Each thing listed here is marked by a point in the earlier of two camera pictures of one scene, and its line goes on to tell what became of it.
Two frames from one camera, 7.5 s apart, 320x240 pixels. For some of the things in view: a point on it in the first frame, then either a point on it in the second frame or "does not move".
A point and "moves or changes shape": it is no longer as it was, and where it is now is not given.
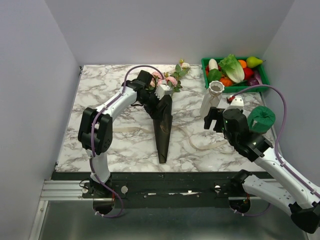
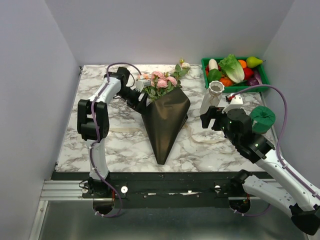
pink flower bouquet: (171, 80) does not move
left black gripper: (154, 113) → (141, 106)
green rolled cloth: (260, 119) does not move
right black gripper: (212, 114) does not move
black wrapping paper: (162, 122) moves or changes shape
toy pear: (252, 62) does not move
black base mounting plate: (157, 189) does not move
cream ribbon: (191, 143) → (133, 130)
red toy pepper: (248, 72) does not move
